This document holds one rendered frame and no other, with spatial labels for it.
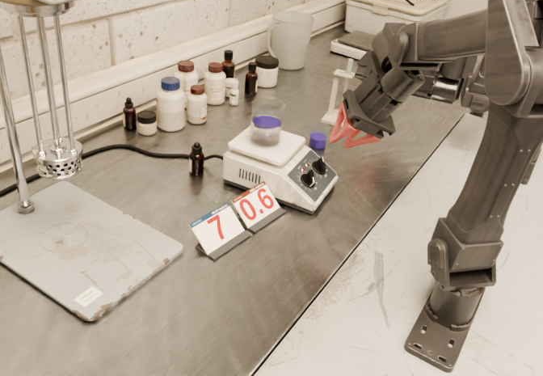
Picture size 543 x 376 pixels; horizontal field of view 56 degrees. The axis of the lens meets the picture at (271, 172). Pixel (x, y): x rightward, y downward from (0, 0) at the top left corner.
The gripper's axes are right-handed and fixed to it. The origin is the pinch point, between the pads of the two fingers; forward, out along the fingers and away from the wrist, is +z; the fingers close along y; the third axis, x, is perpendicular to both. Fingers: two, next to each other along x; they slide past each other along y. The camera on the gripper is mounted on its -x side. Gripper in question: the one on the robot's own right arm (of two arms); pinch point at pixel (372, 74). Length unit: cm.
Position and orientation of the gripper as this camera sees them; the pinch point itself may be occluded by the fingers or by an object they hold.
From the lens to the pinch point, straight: 127.9
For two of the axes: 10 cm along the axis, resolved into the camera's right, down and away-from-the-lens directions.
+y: -3.7, 4.7, -8.0
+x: -0.8, 8.5, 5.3
